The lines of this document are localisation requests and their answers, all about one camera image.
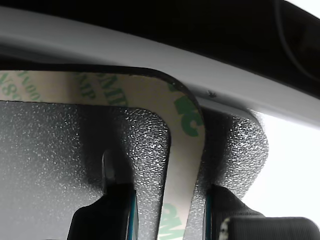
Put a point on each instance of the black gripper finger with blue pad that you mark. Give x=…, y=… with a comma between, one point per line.
x=105, y=220
x=225, y=207

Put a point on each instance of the dark grey foam pad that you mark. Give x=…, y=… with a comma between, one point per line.
x=50, y=150

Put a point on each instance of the white base board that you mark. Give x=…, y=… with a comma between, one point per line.
x=150, y=50

